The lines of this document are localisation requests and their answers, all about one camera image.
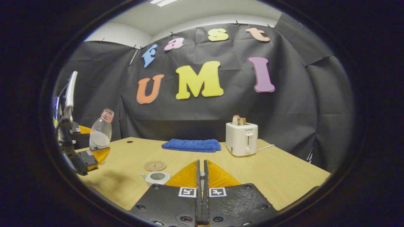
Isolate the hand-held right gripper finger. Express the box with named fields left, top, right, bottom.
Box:
left=203, top=160, right=278, bottom=227
left=129, top=160, right=202, bottom=227

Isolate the clear plastic water bottle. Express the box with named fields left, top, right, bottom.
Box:
left=89, top=108, right=115, bottom=165

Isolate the white ceramic teacup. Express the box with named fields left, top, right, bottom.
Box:
left=140, top=171, right=171, bottom=187

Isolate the round wooden coaster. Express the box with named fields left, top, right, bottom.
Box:
left=144, top=161, right=167, bottom=172

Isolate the blue folded towel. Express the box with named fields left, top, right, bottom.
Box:
left=161, top=138, right=222, bottom=153

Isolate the white toaster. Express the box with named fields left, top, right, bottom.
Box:
left=225, top=122, right=258, bottom=157

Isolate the ceiling light panel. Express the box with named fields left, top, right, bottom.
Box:
left=149, top=0, right=179, bottom=7

